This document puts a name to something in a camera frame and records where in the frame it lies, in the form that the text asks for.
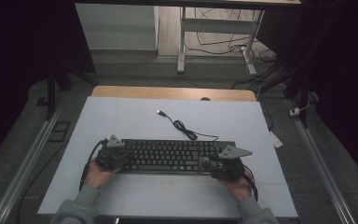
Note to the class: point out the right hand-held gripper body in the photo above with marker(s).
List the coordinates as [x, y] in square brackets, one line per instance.
[230, 169]

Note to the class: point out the white board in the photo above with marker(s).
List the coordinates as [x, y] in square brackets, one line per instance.
[121, 118]

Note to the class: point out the black stand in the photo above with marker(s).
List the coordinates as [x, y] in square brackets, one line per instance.
[295, 87]
[51, 90]

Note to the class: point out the white cabinet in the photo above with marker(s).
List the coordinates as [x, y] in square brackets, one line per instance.
[115, 28]

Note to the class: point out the small white box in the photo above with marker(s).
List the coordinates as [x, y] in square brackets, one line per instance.
[294, 112]

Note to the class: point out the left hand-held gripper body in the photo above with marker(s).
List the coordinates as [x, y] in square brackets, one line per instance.
[110, 157]

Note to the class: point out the black computer keyboard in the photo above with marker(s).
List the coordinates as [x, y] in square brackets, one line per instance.
[167, 155]

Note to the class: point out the person's left hand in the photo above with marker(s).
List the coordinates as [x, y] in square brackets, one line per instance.
[98, 177]

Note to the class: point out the white desk frame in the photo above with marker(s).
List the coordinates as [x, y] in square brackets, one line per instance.
[217, 25]

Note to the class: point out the aluminium rail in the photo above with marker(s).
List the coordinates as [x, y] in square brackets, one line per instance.
[320, 168]
[24, 161]

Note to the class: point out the person's right hand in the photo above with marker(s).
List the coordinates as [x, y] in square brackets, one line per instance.
[240, 189]

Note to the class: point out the white paper strip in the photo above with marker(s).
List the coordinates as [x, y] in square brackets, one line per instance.
[276, 140]

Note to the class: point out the wooden table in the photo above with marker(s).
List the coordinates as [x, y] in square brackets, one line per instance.
[155, 92]

